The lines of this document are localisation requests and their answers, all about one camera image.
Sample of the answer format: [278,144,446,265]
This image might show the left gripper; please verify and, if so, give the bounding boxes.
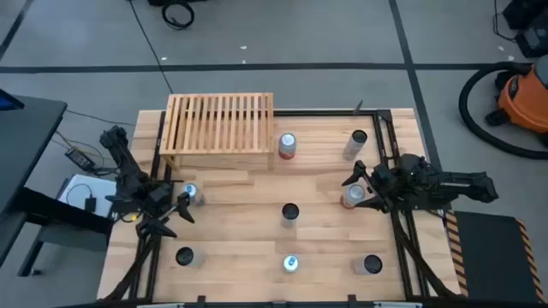
[135,184,196,240]

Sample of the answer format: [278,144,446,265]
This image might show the pink white Spindrift can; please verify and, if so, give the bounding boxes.
[340,183,366,210]
[277,132,298,161]

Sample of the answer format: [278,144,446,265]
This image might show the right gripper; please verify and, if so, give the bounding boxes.
[341,161,406,214]

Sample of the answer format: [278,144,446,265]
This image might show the blue silver Red Bull can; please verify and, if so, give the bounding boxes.
[283,254,301,274]
[183,182,206,207]

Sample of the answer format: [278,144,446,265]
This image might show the long black floor cable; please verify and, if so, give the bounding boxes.
[128,0,174,94]

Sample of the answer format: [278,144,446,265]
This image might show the white Celsius can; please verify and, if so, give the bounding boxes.
[351,254,384,275]
[342,129,368,162]
[175,246,206,269]
[281,202,301,228]

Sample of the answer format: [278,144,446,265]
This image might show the wooden slatted shelf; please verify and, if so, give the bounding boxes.
[158,92,275,172]

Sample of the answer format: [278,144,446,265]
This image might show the black equipment cases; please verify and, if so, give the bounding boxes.
[501,0,548,59]

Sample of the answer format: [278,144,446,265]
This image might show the black hazard-striped floor mat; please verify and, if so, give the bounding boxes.
[444,210,547,305]

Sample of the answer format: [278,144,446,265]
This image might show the white box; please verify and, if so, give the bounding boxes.
[57,174,117,218]

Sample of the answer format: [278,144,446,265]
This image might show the coiled black cable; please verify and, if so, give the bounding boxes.
[161,1,196,31]

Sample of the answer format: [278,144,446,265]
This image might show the black power adapter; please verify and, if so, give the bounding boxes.
[64,148,96,172]

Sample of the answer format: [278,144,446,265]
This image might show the black desk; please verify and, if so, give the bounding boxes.
[0,89,115,277]

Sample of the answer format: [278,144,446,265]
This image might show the monitor with blue screen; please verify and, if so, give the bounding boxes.
[0,88,26,112]

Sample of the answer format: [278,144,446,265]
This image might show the black aluminium table frame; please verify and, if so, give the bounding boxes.
[102,109,462,308]

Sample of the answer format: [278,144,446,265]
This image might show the thin black floor cable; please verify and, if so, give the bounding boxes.
[66,110,137,127]

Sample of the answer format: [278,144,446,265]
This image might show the orange shop vacuum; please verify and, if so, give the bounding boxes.
[458,62,548,161]
[485,55,548,146]

